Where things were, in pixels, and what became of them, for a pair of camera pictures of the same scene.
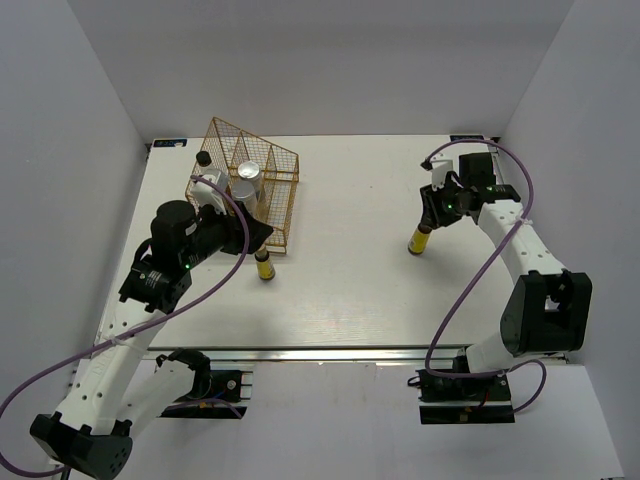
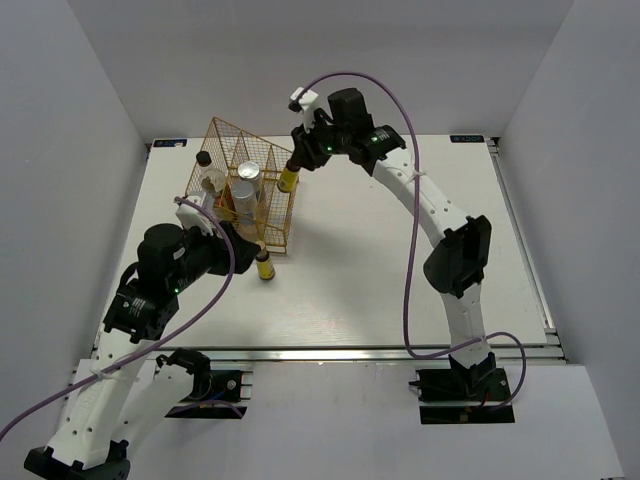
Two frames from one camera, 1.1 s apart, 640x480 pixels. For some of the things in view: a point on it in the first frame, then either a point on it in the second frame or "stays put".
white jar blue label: [249, 171] stays put
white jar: [244, 190] stays put
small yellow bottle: [265, 266] stays put
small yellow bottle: [419, 239] to [288, 178]
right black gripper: [431, 215] to [304, 150]
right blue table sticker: [466, 137] stays put
